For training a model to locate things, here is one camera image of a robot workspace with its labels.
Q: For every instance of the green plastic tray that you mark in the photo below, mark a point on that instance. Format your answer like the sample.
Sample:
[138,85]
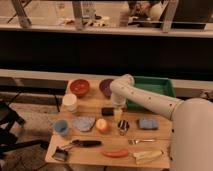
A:
[155,84]

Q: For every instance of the purple bowl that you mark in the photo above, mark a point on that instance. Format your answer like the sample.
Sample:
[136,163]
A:
[104,87]

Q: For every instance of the blue sponge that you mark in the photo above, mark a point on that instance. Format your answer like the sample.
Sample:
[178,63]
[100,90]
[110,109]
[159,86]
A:
[148,124]

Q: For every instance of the black eraser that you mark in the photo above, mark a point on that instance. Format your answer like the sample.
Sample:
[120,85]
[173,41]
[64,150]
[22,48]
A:
[107,111]

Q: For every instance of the peach fruit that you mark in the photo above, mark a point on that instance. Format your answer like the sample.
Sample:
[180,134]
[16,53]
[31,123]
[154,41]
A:
[102,125]

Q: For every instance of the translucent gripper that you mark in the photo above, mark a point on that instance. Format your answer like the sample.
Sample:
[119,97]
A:
[117,114]

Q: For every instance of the white cup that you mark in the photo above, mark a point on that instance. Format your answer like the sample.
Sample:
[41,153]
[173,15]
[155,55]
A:
[70,102]

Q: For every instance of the metal cup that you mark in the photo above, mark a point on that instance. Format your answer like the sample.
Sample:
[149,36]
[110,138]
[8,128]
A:
[123,127]

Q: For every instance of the orange carrot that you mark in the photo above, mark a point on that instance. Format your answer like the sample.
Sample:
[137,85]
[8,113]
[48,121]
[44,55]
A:
[115,154]

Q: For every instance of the metal fork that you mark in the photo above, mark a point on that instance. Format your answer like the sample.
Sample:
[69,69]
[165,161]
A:
[137,141]

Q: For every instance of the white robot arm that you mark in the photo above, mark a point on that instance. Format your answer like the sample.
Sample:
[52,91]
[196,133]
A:
[191,146]

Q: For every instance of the black-handled peeler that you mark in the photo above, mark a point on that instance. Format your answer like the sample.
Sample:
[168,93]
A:
[82,143]

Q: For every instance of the red bowl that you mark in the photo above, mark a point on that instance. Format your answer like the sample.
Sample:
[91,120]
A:
[80,87]

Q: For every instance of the blue cup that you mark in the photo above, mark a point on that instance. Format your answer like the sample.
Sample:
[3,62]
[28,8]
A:
[61,127]

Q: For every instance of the blue-grey cloth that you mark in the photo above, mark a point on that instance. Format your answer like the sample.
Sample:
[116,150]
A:
[84,124]

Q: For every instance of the person in background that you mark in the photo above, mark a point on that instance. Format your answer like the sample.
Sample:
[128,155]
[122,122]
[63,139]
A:
[144,13]

